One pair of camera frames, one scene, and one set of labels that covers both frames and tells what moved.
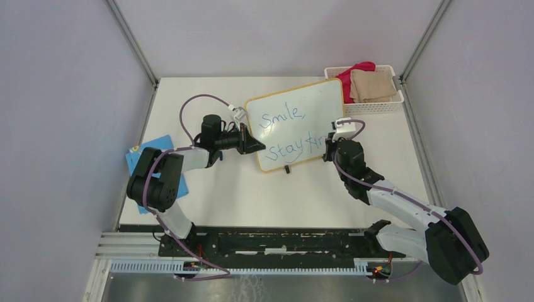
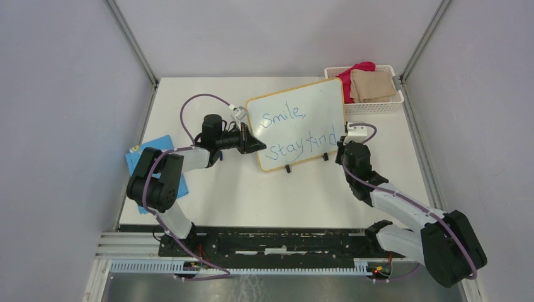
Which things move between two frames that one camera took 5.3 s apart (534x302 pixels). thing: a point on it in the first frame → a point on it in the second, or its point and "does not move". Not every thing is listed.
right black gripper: x=330 y=144 → x=340 y=148
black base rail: x=225 y=243 does not move
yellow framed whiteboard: x=294 y=123 does not move
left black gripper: x=247 y=143 does not move
